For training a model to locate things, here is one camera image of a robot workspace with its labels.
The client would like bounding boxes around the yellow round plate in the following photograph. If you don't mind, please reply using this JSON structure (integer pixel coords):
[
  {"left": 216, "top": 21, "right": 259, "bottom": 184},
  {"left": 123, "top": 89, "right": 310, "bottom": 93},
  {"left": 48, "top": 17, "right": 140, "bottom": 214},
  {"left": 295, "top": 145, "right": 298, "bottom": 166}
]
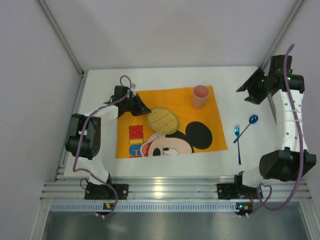
[{"left": 147, "top": 107, "right": 180, "bottom": 135}]

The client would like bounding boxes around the pink plastic cup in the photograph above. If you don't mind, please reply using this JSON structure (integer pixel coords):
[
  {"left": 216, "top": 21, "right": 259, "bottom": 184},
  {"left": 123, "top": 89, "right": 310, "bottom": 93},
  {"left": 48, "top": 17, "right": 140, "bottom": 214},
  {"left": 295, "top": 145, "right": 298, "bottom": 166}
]
[{"left": 192, "top": 85, "right": 210, "bottom": 109}]

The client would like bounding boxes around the orange Mickey Mouse placemat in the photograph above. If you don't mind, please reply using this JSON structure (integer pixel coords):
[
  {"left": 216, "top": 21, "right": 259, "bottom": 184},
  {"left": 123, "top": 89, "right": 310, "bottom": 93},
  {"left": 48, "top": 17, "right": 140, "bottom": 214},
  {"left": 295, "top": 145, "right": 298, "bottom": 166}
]
[{"left": 115, "top": 85, "right": 228, "bottom": 159}]

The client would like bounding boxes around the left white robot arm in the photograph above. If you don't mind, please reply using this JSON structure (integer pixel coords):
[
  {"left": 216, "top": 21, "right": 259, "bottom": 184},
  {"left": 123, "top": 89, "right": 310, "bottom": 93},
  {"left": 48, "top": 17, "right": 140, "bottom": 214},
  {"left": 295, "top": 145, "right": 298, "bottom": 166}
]
[{"left": 64, "top": 85, "right": 151, "bottom": 185}]

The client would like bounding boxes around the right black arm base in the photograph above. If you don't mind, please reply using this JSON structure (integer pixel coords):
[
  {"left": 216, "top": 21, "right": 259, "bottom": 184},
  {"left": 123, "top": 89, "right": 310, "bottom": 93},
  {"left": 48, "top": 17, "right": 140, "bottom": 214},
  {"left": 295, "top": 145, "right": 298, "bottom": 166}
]
[{"left": 216, "top": 172, "right": 258, "bottom": 200}]

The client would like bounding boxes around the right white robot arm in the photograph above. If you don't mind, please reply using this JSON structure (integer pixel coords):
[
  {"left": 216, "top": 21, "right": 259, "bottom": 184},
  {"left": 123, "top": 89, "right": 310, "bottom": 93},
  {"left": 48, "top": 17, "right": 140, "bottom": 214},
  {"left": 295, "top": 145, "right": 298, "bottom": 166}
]
[{"left": 237, "top": 55, "right": 317, "bottom": 187}]

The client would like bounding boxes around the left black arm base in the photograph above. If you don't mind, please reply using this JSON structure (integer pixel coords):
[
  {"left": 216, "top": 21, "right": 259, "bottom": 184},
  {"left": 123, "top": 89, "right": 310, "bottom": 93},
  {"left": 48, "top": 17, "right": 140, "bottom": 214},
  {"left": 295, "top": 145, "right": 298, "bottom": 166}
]
[{"left": 80, "top": 178, "right": 129, "bottom": 200}]

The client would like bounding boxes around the perforated grey cable duct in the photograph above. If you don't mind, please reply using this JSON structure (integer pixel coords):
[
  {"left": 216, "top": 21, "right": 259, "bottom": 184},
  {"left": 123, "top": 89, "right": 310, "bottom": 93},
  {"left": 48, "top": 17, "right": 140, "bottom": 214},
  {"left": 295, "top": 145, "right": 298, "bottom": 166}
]
[{"left": 50, "top": 201, "right": 252, "bottom": 213}]

